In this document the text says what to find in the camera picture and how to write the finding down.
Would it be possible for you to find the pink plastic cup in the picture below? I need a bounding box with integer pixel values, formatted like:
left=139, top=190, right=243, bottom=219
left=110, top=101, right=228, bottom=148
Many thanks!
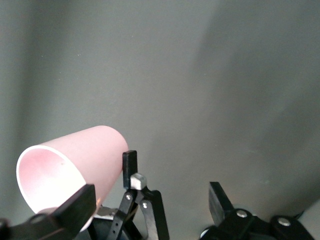
left=16, top=125, right=130, bottom=233

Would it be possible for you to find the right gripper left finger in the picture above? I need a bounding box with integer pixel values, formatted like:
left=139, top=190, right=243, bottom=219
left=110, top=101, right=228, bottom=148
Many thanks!
left=0, top=184, right=97, bottom=240

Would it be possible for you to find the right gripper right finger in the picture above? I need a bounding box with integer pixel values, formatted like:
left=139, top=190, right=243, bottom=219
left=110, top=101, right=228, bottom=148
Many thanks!
left=199, top=181, right=316, bottom=240

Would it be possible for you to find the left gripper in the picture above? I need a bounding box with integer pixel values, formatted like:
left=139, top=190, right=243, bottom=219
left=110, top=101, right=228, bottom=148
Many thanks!
left=87, top=149, right=171, bottom=240

